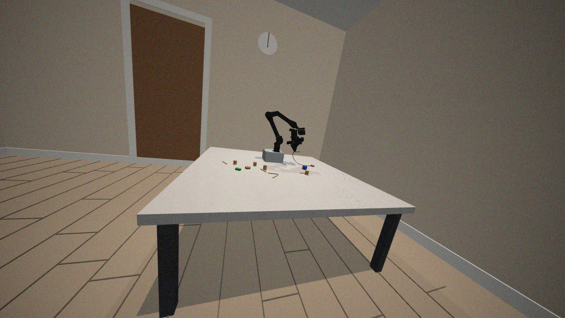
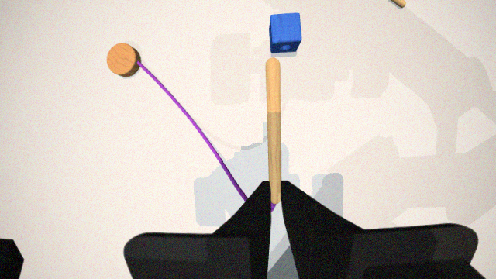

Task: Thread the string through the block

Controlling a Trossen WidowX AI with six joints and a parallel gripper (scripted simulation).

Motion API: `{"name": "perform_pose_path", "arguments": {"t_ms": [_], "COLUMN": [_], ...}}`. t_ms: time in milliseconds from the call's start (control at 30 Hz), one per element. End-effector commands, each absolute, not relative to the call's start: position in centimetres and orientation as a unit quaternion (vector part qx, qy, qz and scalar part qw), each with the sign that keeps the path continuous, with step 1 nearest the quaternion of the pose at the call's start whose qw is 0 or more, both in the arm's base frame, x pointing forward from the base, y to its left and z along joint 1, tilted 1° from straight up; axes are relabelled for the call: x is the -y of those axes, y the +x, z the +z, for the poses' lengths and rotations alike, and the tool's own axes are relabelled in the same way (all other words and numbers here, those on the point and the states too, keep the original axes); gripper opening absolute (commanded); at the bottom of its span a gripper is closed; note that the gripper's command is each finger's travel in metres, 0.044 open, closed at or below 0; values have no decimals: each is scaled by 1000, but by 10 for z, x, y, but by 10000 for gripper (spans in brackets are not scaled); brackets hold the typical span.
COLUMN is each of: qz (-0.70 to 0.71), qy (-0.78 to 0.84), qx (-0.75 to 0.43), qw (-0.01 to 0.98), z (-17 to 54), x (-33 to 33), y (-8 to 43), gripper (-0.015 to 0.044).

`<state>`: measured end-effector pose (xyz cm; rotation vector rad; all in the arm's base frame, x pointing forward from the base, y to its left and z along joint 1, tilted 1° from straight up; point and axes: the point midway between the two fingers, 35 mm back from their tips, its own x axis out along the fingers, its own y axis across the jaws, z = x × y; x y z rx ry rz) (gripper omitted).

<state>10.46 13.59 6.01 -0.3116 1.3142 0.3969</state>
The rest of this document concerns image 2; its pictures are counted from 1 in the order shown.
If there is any round wooden button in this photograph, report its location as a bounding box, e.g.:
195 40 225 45
106 43 141 78

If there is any wooden stick with purple string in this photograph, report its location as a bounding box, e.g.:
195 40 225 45
137 57 281 212

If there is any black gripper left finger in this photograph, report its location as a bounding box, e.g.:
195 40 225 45
123 181 272 279

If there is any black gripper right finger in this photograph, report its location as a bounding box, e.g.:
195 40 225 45
281 181 479 279

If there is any blue square wooden block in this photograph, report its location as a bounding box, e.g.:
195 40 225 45
269 13 302 53

